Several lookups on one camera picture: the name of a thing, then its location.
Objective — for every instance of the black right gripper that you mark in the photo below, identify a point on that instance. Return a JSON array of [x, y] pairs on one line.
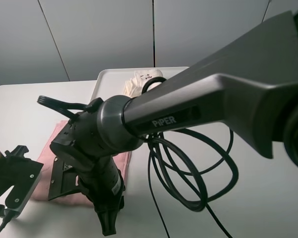
[[107, 202]]

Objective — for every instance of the white plastic tray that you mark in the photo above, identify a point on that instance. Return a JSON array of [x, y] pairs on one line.
[[111, 82]]

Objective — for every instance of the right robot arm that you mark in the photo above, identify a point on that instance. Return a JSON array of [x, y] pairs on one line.
[[251, 85]]

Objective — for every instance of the white towel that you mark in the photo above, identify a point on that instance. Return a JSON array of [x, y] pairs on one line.
[[133, 87]]

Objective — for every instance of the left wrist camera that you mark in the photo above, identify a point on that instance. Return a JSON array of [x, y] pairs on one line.
[[19, 178]]

